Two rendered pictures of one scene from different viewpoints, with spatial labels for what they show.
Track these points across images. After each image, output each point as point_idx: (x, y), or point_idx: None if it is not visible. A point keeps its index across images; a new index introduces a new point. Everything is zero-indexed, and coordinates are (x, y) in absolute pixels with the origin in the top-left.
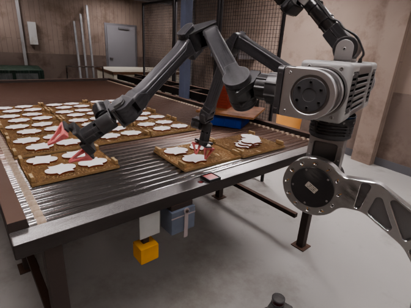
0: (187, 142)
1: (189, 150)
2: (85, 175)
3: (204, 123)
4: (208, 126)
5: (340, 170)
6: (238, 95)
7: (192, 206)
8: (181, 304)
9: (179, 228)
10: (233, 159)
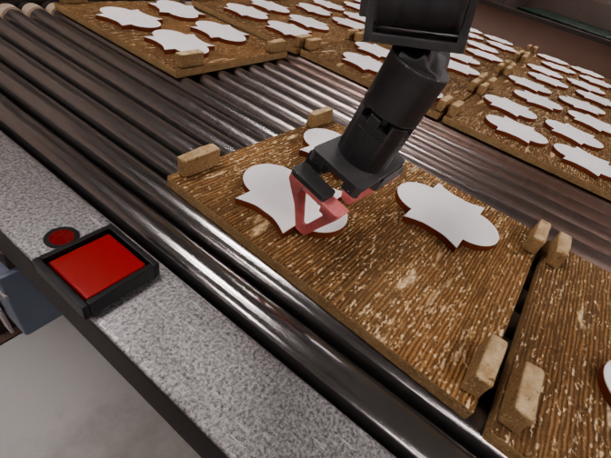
0: (491, 194)
1: (382, 188)
2: (118, 44)
3: (365, 32)
4: (385, 76)
5: None
6: None
7: None
8: (175, 446)
9: None
10: (407, 373)
